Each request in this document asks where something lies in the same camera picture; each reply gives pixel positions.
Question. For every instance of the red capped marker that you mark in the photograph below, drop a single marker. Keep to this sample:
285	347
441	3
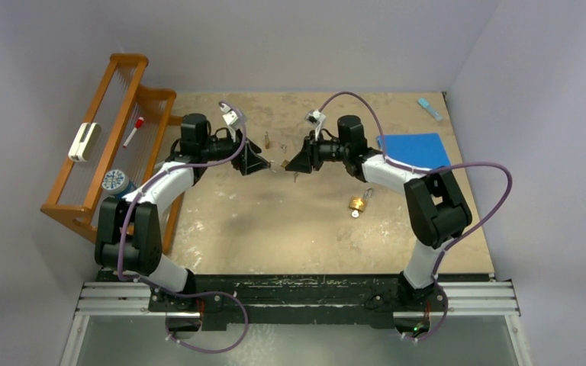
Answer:
138	124

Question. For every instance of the blue folder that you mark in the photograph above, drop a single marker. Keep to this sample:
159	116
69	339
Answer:
423	151

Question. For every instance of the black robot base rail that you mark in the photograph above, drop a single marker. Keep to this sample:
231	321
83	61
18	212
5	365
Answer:
334	299

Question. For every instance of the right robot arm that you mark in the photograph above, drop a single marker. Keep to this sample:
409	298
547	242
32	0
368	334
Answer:
438	212

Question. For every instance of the white stapler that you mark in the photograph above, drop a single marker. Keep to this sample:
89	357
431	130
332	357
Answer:
84	142

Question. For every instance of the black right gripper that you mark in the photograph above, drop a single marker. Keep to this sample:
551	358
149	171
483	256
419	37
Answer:
301	163

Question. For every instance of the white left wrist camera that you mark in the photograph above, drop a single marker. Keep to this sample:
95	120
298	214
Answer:
234	118

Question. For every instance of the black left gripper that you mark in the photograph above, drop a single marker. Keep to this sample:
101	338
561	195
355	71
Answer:
252	162

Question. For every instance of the orange wooden rack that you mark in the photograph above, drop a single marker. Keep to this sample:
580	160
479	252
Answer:
120	98

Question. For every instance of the light blue marker pen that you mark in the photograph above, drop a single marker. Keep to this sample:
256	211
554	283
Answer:
427	106

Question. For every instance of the blue white tape roll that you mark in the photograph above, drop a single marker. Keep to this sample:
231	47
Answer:
116	183

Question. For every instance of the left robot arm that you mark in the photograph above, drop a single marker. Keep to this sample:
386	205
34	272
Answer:
130	230

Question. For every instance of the brass padlock with key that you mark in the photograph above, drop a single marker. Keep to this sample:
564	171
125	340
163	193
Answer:
269	143
358	204

